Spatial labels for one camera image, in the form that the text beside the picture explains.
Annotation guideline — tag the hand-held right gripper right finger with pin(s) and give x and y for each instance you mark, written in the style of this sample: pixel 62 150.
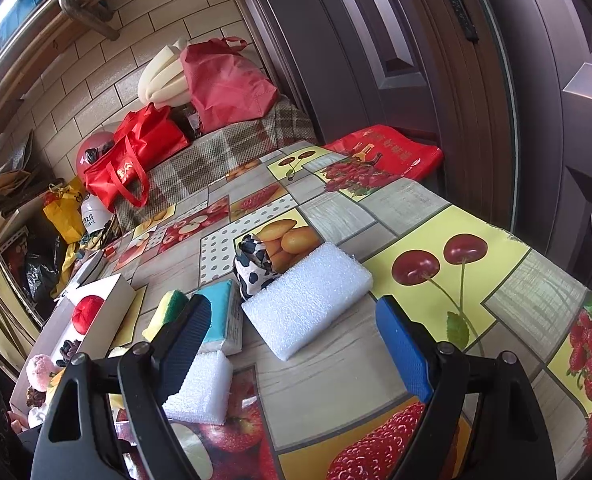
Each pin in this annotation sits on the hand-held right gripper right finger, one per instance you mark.
pixel 403 345

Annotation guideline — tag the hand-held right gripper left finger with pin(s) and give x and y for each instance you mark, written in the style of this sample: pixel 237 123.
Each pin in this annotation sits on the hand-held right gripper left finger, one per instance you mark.
pixel 188 345

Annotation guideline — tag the white cloth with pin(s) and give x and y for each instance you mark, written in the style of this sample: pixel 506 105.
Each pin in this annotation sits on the white cloth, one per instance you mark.
pixel 203 385

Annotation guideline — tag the yellow sponge with green pad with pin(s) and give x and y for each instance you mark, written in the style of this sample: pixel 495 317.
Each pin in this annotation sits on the yellow sponge with green pad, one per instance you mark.
pixel 163 310

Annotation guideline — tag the teal white carton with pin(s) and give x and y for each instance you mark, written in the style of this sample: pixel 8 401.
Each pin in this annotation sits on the teal white carton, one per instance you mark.
pixel 221 310

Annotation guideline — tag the pink plush toy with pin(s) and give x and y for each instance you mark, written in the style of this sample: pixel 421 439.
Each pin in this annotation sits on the pink plush toy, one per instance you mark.
pixel 40 367

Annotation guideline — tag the white tray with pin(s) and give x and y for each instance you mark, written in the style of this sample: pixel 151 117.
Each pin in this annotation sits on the white tray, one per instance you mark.
pixel 111 310

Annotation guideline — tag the cow print pouch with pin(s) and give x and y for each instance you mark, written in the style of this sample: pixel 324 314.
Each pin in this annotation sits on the cow print pouch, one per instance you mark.
pixel 253 270

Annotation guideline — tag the red ball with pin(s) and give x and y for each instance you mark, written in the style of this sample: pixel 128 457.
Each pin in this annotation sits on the red ball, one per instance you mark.
pixel 87 312

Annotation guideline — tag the large white foam block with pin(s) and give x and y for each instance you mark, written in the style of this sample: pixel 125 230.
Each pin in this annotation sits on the large white foam block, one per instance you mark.
pixel 301 305

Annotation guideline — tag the yellow curtain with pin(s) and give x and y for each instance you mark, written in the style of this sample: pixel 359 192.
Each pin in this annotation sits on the yellow curtain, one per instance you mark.
pixel 1 310

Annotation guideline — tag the fruit print tablecloth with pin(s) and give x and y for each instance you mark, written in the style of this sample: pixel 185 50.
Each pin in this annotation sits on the fruit print tablecloth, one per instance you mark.
pixel 415 210

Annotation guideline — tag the yellow cloth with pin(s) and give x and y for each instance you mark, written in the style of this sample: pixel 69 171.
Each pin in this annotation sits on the yellow cloth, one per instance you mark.
pixel 71 260

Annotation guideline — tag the black plastic bag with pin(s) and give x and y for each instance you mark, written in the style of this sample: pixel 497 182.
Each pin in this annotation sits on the black plastic bag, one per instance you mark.
pixel 38 270

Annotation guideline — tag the white helmet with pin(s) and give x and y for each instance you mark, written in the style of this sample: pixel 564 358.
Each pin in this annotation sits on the white helmet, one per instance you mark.
pixel 93 215

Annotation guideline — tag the yellow bag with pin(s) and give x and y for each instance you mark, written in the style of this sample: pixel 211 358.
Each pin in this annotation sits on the yellow bag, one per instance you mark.
pixel 66 215

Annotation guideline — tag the plaid covered bench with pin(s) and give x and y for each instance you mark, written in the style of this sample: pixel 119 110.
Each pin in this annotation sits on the plaid covered bench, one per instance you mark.
pixel 216 160

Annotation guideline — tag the flat red printed bag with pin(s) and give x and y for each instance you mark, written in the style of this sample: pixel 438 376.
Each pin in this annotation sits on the flat red printed bag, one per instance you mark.
pixel 390 152

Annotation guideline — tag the red tote bag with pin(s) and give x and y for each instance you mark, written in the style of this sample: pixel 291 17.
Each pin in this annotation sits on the red tote bag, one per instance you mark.
pixel 136 150

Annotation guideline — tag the pink helmet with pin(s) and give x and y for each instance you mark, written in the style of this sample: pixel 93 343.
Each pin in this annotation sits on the pink helmet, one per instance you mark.
pixel 88 155

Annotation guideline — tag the brown cardboard pile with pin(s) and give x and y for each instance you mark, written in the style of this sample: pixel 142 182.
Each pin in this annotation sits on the brown cardboard pile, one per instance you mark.
pixel 1 180

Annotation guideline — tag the pink-red nonwoven bag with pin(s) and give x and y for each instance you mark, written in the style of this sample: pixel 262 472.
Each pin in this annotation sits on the pink-red nonwoven bag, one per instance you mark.
pixel 226 85

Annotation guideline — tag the cream foam rolls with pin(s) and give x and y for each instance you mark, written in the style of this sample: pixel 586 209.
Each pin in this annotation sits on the cream foam rolls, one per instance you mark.
pixel 158 80

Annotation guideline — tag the brown panelled door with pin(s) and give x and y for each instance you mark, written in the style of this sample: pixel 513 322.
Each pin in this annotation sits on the brown panelled door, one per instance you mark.
pixel 351 50

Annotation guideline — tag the bundle of bamboo poles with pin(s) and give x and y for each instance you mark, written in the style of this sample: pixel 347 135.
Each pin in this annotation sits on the bundle of bamboo poles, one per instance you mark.
pixel 26 45

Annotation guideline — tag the metal wall pipe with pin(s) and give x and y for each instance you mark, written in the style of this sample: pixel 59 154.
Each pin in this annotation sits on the metal wall pipe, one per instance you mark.
pixel 76 5

